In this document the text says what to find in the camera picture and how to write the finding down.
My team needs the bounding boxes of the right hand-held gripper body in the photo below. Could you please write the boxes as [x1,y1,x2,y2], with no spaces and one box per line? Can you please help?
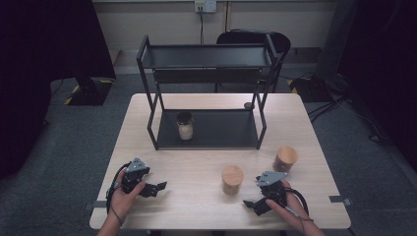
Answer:
[255,170,289,210]

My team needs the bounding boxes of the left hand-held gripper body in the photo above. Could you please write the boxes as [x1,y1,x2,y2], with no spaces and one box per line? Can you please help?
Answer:
[121,157,151,195]

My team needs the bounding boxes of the glass jar of tan contents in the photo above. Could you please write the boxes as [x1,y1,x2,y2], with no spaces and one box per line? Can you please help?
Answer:
[220,164,245,196]

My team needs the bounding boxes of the glass jar of brown sticks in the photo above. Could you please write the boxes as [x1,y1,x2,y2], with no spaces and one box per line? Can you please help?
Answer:
[272,145,299,173]

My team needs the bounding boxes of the glass jar with black lid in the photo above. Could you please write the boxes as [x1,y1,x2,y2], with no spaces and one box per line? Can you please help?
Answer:
[176,111,195,142]

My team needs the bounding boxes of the black metal two-tier rack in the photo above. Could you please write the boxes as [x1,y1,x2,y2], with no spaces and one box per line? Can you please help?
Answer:
[136,32,279,151]

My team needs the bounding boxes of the person's left hand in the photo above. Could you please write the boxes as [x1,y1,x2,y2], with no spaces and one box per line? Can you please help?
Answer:
[110,169,147,224]

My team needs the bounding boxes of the person's right hand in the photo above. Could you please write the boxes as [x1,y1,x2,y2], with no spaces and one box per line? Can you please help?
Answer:
[265,179,313,232]

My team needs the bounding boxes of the stand base with striped tape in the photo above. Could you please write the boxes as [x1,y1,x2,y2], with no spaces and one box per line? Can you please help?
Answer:
[63,76,114,107]

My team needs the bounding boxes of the black chair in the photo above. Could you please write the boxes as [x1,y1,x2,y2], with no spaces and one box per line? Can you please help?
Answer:
[214,29,292,94]

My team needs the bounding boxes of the wide dark curtain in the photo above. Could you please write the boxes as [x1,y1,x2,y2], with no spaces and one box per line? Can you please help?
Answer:
[0,0,117,181]

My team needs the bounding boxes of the narrow dark curtain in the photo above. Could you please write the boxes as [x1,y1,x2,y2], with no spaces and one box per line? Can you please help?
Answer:
[337,0,417,171]

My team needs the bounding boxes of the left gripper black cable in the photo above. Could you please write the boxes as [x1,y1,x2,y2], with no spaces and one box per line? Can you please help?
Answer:
[105,162,132,227]

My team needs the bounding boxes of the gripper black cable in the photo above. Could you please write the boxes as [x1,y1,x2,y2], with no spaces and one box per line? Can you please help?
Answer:
[284,187,315,224]
[105,162,132,227]

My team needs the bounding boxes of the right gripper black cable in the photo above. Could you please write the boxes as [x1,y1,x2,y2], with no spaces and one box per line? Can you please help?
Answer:
[284,187,315,224]

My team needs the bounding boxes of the grey table edge bracket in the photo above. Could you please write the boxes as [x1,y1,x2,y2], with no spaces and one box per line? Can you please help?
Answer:
[328,195,354,207]
[83,200,108,211]

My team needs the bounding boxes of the black floor cable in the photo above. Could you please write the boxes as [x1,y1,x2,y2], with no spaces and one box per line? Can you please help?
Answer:
[307,97,346,124]

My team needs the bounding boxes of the dark stand base with cables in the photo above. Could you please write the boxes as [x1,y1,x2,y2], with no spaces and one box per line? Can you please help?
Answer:
[287,75,332,103]

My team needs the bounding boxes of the black plug cable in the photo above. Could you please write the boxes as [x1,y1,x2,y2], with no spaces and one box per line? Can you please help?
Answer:
[197,5,206,45]

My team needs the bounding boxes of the wall pipe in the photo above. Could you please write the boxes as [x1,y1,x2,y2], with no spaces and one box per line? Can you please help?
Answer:
[223,1,231,32]

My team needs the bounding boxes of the white wall socket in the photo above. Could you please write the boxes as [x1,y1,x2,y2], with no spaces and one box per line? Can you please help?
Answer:
[194,0,218,14]

